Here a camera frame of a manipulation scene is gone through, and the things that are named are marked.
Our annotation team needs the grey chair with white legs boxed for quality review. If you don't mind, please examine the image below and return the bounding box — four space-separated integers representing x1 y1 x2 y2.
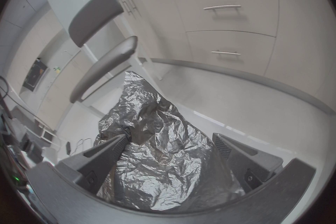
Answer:
68 0 163 124

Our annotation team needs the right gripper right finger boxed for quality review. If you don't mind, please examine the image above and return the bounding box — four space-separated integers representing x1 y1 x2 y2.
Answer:
212 132 284 191

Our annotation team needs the beige cabinet with drawers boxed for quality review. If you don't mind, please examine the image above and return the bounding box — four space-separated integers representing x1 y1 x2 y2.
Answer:
115 0 336 114

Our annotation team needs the beige kitchen counter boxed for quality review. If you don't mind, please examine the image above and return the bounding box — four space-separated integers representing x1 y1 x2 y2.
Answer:
16 50 84 129

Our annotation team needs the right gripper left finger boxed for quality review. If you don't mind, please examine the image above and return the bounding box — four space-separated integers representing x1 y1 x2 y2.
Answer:
56 134 131 194

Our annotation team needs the black built-in oven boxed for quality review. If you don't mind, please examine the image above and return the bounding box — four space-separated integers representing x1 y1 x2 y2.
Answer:
23 58 48 92

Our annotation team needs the black cable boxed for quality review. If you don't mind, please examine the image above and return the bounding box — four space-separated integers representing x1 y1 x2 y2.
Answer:
66 138 93 156

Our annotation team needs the black plastic bag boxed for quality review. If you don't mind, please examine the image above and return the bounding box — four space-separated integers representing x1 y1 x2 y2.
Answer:
96 71 246 211

